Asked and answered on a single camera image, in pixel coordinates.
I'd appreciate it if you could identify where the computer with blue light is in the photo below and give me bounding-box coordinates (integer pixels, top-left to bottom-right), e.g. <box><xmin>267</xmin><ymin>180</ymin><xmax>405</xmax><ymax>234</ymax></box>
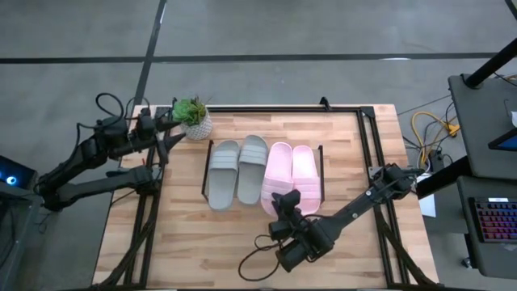
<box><xmin>0</xmin><ymin>155</ymin><xmax>36</xmax><ymax>190</ymax></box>

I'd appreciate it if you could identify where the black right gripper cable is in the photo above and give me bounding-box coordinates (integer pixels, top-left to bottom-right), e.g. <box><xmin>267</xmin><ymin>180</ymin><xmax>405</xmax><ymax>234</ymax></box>
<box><xmin>237</xmin><ymin>233</ymin><xmax>286</xmax><ymax>283</ymax></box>

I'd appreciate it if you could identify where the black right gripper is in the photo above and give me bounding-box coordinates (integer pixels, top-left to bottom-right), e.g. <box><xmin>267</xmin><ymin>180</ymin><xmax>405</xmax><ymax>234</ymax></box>
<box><xmin>269</xmin><ymin>192</ymin><xmax>336</xmax><ymax>273</ymax></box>

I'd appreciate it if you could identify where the black diagonal bar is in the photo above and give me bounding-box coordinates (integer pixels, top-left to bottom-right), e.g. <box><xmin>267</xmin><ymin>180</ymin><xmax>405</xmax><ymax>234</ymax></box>
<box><xmin>415</xmin><ymin>155</ymin><xmax>473</xmax><ymax>199</ymax></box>

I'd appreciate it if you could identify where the wooden shelf black metal frame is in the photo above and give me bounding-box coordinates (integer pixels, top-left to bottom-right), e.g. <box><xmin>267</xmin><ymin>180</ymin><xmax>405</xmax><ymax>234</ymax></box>
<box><xmin>200</xmin><ymin>139</ymin><xmax>326</xmax><ymax>203</ymax></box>

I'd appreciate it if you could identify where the blue lit screen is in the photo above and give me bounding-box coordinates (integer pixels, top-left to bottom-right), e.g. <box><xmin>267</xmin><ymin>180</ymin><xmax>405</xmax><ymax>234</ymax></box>
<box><xmin>487</xmin><ymin>128</ymin><xmax>517</xmax><ymax>153</ymax></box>

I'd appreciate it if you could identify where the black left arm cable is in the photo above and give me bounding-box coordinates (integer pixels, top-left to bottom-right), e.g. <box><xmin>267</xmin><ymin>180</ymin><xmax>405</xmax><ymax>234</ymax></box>
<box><xmin>95</xmin><ymin>91</ymin><xmax>126</xmax><ymax>122</ymax></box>

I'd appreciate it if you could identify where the black round post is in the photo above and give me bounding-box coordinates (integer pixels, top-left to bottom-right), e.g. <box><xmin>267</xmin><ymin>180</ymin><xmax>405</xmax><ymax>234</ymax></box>
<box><xmin>464</xmin><ymin>36</ymin><xmax>517</xmax><ymax>89</ymax></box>

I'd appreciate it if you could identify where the backlit keyboard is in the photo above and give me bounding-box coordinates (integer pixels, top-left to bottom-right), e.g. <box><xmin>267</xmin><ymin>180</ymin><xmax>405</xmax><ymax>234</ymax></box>
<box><xmin>468</xmin><ymin>196</ymin><xmax>517</xmax><ymax>244</ymax></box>

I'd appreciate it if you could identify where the white paper sheet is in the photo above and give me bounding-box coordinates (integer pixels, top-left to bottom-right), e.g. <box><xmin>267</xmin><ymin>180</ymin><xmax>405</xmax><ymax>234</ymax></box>
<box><xmin>418</xmin><ymin>193</ymin><xmax>437</xmax><ymax>219</ymax></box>

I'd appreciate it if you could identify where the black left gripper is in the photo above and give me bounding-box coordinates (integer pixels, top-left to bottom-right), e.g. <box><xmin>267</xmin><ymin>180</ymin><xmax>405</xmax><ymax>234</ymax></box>
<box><xmin>108</xmin><ymin>119</ymin><xmax>188</xmax><ymax>160</ymax></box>

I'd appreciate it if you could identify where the grey rubber slide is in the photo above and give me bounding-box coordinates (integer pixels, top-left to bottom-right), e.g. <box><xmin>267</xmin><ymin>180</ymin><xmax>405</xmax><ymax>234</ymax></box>
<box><xmin>236</xmin><ymin>134</ymin><xmax>270</xmax><ymax>206</ymax></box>
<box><xmin>207</xmin><ymin>139</ymin><xmax>242</xmax><ymax>212</ymax></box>

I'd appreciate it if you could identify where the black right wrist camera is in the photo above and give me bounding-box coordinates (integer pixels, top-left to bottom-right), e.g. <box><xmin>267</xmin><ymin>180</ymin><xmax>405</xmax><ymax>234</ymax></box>
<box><xmin>277</xmin><ymin>188</ymin><xmax>303</xmax><ymax>217</ymax></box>

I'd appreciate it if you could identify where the black metal rig frame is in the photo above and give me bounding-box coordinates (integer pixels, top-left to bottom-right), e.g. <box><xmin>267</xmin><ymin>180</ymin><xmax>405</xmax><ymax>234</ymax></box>
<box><xmin>90</xmin><ymin>96</ymin><xmax>439</xmax><ymax>291</ymax></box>

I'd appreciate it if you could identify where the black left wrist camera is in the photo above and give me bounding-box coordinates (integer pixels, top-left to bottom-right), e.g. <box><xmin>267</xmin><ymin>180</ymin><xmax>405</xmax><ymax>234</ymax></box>
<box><xmin>135</xmin><ymin>108</ymin><xmax>158</xmax><ymax>141</ymax></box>

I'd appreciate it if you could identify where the yellow floor cable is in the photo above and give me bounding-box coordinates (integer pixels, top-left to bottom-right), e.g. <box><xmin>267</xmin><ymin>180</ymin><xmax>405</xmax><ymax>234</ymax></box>
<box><xmin>410</xmin><ymin>111</ymin><xmax>461</xmax><ymax>167</ymax></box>

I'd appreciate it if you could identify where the dark grey side table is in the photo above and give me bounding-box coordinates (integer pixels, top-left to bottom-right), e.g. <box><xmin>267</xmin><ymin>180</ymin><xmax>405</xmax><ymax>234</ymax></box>
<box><xmin>0</xmin><ymin>181</ymin><xmax>65</xmax><ymax>291</ymax></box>

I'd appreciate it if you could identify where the pink rubber slide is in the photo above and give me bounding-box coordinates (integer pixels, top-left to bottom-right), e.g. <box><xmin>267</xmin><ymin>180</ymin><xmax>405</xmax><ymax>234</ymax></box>
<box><xmin>260</xmin><ymin>141</ymin><xmax>295</xmax><ymax>217</ymax></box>
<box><xmin>291</xmin><ymin>144</ymin><xmax>323</xmax><ymax>215</ymax></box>

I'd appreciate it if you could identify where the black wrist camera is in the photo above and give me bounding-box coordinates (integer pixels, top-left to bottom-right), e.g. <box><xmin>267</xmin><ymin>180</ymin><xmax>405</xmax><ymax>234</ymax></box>
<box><xmin>277</xmin><ymin>188</ymin><xmax>303</xmax><ymax>217</ymax></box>
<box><xmin>135</xmin><ymin>108</ymin><xmax>158</xmax><ymax>141</ymax></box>

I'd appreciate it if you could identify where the grey desk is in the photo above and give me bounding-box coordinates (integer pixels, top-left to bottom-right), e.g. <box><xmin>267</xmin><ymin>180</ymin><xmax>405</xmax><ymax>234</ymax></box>
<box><xmin>447</xmin><ymin>73</ymin><xmax>517</xmax><ymax>181</ymax></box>
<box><xmin>456</xmin><ymin>175</ymin><xmax>517</xmax><ymax>280</ymax></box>

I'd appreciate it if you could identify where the green succulent white patterned pot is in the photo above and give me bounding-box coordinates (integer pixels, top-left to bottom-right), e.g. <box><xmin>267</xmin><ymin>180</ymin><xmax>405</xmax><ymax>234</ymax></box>
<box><xmin>172</xmin><ymin>96</ymin><xmax>214</xmax><ymax>141</ymax></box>

